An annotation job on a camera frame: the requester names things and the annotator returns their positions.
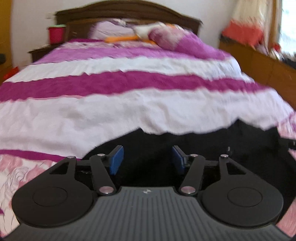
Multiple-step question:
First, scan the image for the black knit cardigan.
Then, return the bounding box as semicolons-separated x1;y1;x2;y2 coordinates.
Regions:
84;120;295;227

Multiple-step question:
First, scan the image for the brown wooden cabinet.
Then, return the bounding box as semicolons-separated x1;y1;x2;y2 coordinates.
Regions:
219;37;295;108

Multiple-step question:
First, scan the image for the purple floral bed quilt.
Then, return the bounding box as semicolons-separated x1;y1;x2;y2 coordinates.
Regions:
1;28;295;237

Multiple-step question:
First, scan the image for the clutter pile on cabinet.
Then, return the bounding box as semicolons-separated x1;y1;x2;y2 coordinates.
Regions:
268;43;296;69

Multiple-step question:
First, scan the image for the orange white curtain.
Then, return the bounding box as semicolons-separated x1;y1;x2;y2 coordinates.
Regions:
221;0;281;50

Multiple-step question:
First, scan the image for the white orange plush toy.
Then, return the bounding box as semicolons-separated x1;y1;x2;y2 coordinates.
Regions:
104;22;178;43

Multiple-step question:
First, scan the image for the lilac pillow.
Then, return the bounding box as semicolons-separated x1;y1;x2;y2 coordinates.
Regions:
88;21;134;40

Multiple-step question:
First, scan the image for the dark wooden nightstand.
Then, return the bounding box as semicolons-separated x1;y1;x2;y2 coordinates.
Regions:
28;44;61;62

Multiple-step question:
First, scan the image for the red object on floor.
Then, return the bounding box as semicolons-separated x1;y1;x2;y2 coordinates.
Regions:
3;67;20;81

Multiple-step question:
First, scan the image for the red plastic bucket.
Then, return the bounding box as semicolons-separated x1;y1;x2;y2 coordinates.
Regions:
48;24;66;45

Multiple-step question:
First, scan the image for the dark wooden headboard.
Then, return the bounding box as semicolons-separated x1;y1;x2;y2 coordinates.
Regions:
55;1;203;41

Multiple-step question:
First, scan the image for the brown wooden wardrobe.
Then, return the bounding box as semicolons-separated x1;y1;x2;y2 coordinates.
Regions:
0;0;13;82

